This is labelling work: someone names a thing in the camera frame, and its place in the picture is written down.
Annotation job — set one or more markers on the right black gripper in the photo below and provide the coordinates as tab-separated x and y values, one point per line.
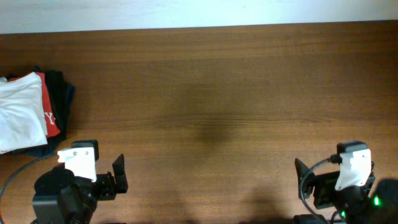
321	183

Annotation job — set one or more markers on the red printed folded t-shirt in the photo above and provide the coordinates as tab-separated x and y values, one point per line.
51	127

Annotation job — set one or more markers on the white t-shirt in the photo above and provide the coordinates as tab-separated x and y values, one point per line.
22	114

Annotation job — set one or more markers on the dark navy folded clothes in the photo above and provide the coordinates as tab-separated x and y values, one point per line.
61	97

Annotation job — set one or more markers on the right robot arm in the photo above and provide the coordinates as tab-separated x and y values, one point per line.
380	207

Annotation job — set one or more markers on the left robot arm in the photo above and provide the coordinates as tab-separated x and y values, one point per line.
61	197

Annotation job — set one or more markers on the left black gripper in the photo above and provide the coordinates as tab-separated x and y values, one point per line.
107	180

